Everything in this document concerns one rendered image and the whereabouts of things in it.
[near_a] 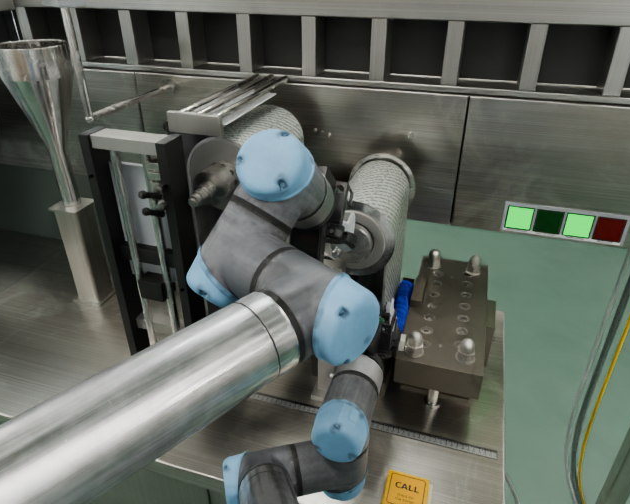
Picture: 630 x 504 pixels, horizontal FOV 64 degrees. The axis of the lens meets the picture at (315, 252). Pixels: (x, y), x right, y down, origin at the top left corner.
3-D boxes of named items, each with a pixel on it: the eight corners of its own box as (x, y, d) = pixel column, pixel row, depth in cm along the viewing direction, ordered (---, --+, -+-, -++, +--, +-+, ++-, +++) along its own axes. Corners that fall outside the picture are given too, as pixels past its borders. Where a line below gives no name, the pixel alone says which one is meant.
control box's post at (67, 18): (83, 119, 100) (57, 6, 90) (89, 116, 101) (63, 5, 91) (90, 119, 99) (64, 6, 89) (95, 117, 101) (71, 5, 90)
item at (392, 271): (378, 342, 101) (384, 263, 92) (398, 280, 121) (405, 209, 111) (380, 342, 101) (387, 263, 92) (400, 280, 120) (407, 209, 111)
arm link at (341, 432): (307, 460, 73) (307, 418, 68) (329, 404, 82) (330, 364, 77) (361, 475, 71) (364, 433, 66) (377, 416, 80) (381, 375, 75)
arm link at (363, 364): (377, 411, 79) (326, 399, 81) (382, 390, 83) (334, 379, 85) (380, 376, 75) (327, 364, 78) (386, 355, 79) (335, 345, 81)
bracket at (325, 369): (310, 401, 104) (309, 275, 89) (319, 379, 109) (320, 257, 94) (333, 406, 103) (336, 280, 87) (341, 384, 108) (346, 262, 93)
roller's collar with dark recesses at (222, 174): (194, 203, 91) (190, 170, 88) (210, 190, 96) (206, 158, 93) (227, 208, 89) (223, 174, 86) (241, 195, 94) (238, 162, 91)
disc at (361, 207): (315, 270, 96) (312, 198, 89) (316, 268, 97) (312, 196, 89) (393, 280, 92) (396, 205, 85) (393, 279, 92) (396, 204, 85)
